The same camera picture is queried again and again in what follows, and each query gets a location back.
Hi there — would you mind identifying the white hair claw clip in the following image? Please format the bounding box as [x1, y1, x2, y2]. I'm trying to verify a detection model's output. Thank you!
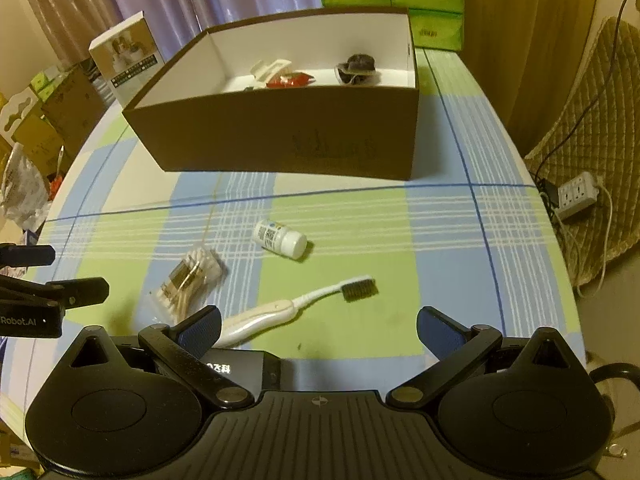
[244, 58, 292, 91]

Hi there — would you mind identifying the red snack packet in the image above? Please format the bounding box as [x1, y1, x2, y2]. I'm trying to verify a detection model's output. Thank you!
[266, 72, 316, 89]

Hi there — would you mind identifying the brown hair scrunchie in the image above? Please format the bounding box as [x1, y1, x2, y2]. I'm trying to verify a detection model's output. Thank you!
[335, 53, 378, 86]

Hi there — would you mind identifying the cotton swabs bag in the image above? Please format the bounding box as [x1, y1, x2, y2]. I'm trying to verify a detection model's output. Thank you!
[150, 244, 228, 325]

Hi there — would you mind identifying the black flyco box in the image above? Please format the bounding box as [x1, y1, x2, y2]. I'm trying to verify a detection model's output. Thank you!
[201, 349, 281, 398]

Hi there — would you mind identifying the white toothbrush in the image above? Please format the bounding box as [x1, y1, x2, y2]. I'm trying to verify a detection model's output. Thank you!
[214, 275, 378, 349]

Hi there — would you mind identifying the checkered tablecloth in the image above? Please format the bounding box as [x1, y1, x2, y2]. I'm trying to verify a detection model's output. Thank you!
[0, 46, 587, 441]

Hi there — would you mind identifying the white pill bottle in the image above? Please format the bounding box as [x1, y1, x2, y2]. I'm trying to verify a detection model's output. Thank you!
[252, 220, 308, 260]

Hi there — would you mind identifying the brown cardboard boxes pile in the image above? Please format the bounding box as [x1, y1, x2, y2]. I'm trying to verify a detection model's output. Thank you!
[1, 65, 107, 178]

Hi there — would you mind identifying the white power strip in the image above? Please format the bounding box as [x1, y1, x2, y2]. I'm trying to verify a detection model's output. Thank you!
[554, 171, 599, 221]

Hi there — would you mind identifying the white product box with photo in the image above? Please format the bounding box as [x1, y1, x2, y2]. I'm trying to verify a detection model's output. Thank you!
[89, 11, 164, 107]

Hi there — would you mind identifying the brown cardboard storage box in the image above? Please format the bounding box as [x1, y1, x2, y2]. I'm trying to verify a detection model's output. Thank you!
[122, 6, 420, 180]

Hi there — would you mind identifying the quilted brown chair cushion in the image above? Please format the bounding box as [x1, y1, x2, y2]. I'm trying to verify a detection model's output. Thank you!
[525, 18, 639, 286]

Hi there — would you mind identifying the brown curtain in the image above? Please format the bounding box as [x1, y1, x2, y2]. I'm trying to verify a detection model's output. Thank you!
[461, 0, 597, 154]

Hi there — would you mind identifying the black power cable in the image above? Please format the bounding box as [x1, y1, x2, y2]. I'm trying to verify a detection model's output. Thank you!
[531, 0, 640, 196]

